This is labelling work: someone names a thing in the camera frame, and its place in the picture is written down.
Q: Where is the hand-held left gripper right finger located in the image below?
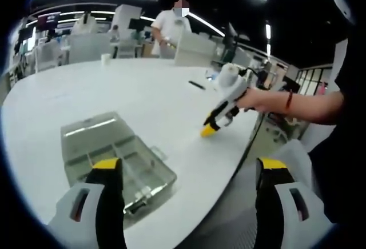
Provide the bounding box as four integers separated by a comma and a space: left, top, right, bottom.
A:
254, 158, 325, 249

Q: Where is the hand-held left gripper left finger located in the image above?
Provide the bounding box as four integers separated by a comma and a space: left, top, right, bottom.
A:
48, 158, 126, 249

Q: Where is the clear dual guide fixture box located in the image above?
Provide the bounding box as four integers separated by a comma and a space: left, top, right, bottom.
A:
59, 111, 178, 218

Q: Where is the person's right hand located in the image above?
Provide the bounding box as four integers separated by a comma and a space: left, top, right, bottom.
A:
237, 87, 289, 115

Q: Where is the blue tray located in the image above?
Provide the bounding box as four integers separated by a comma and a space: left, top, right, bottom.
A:
205, 71, 220, 86

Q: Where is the black tripod stand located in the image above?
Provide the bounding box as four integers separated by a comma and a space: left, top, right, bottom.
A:
222, 22, 240, 63

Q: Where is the grey mesh office chair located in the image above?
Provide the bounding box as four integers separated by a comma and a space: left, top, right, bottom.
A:
273, 139, 315, 198

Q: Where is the grey desk partition panel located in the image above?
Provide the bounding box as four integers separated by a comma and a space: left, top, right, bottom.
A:
174, 33, 218, 67

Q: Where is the person's black shirt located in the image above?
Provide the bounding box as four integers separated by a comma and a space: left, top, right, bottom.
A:
308, 39, 366, 224

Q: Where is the dark red display screen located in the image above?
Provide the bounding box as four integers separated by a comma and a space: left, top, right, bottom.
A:
37, 13, 61, 30

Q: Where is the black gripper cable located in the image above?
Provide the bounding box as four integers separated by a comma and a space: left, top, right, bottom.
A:
238, 66, 261, 76

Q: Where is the red bead bracelet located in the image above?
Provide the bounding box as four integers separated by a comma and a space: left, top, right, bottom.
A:
285, 89, 294, 110

